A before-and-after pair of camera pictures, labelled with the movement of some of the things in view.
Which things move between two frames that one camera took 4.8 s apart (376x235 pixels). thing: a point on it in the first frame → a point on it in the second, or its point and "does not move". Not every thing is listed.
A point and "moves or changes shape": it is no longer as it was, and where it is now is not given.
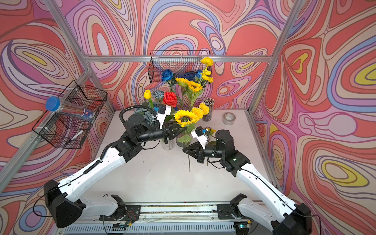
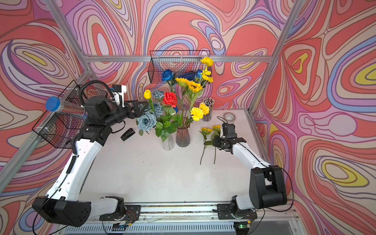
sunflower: [184, 117] moves or changes shape
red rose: [170, 98] does not move
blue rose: [167, 75] does not move
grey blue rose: [148, 116] does not move
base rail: [181, 219] does not move
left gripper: [167, 133] → [135, 113]
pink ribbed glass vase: [184, 140] does not move
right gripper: [196, 149] → [216, 141]
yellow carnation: [203, 109] does not move
